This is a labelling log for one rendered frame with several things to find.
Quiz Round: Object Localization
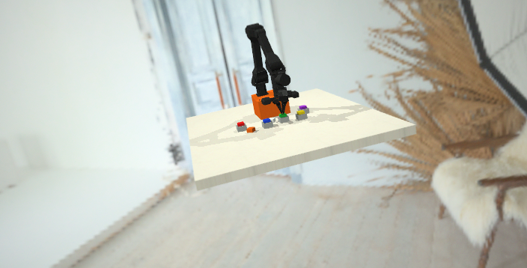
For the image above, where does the green button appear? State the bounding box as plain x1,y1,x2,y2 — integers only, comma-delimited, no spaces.
278,113,290,123

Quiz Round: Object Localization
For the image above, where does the blue button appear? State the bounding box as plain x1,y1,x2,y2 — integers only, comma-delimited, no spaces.
261,118,273,129

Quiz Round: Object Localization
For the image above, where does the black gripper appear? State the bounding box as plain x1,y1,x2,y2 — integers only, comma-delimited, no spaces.
261,85,299,115

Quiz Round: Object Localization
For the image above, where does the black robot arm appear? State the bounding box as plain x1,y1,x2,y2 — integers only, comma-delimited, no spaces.
245,22,292,102

